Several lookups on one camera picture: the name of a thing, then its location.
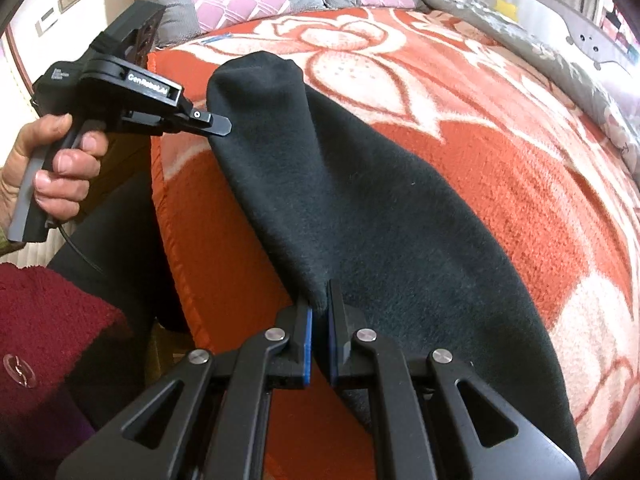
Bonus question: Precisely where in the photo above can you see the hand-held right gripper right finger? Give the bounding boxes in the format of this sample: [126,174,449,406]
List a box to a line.
[326,279,585,480]

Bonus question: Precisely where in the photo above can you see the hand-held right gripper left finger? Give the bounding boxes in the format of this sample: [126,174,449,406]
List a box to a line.
[55,304,314,480]

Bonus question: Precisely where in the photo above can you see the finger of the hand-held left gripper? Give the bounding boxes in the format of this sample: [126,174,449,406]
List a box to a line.
[164,99,232,138]

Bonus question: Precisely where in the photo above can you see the black pants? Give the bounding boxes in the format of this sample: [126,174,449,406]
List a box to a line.
[206,52,586,480]

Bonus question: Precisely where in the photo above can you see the person's left hand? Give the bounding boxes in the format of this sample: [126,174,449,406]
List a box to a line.
[0,112,109,233]

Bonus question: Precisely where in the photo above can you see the wooden bed side board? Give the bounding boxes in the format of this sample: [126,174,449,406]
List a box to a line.
[145,320,173,386]

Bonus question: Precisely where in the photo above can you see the person's leg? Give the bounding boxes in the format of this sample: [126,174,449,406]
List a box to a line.
[47,170,193,413]

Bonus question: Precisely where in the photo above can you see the orange floral blanket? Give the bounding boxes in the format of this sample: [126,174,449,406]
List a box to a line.
[145,5,640,480]

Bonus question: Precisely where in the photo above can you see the person's dark red fleece top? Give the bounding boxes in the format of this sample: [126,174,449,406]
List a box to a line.
[0,261,137,463]

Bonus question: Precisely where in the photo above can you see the grey floral quilt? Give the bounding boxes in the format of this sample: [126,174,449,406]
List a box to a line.
[415,0,640,181]

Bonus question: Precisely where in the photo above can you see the white panel with black handles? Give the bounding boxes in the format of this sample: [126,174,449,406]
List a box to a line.
[7,0,132,92]

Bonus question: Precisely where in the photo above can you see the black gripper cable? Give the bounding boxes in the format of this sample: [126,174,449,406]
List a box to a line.
[47,217,108,278]

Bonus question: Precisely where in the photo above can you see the grey bed guard rail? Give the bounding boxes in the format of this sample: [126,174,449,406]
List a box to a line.
[450,0,640,81]

